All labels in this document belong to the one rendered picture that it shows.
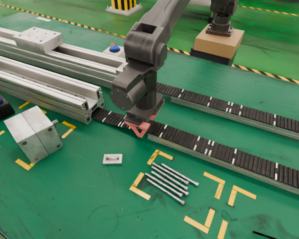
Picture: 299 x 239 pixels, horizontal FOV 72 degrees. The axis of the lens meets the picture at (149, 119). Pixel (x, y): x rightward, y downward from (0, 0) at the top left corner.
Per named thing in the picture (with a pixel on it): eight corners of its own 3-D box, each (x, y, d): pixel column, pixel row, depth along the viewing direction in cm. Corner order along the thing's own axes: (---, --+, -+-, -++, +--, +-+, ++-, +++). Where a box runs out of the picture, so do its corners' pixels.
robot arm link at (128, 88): (168, 40, 41) (132, 32, 44) (137, 67, 34) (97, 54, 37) (165, 88, 50) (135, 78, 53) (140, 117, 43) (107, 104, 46)
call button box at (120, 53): (128, 60, 94) (127, 47, 89) (117, 70, 88) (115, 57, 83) (113, 56, 96) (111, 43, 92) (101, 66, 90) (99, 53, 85)
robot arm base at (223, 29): (232, 30, 102) (208, 26, 105) (237, 12, 96) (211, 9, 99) (230, 37, 96) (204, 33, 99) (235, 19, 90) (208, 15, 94)
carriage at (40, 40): (66, 48, 90) (61, 32, 85) (48, 59, 83) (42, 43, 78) (39, 41, 94) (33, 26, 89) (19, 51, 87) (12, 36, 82)
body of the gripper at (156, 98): (125, 115, 53) (123, 93, 48) (143, 94, 60) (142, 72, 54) (148, 124, 51) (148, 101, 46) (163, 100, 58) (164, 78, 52)
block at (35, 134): (71, 141, 61) (61, 119, 54) (32, 164, 55) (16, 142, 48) (56, 124, 66) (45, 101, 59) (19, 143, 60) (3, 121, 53)
